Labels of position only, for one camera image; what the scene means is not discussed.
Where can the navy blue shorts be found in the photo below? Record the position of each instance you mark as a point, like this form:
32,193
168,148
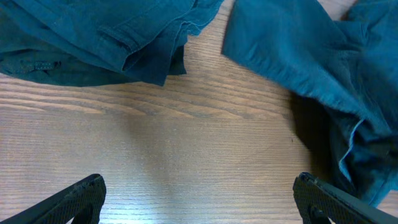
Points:
349,66
113,34

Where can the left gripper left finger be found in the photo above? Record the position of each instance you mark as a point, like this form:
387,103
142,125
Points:
79,203

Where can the folded navy blue shorts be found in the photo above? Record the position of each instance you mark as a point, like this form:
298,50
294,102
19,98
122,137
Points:
113,34

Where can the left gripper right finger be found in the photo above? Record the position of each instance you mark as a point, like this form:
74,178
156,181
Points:
319,202

